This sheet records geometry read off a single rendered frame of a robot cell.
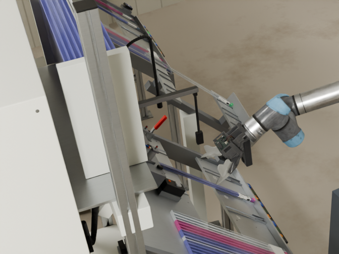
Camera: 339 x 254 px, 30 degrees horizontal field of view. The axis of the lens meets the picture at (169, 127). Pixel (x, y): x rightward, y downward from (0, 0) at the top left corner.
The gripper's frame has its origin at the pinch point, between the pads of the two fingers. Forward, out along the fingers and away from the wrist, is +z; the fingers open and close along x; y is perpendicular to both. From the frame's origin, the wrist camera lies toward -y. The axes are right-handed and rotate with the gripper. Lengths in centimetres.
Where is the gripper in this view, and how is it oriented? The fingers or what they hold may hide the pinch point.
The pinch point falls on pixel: (209, 172)
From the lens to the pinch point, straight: 221.4
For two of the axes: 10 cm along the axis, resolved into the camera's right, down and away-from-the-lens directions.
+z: -7.4, 6.5, 1.7
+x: 3.1, 5.5, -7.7
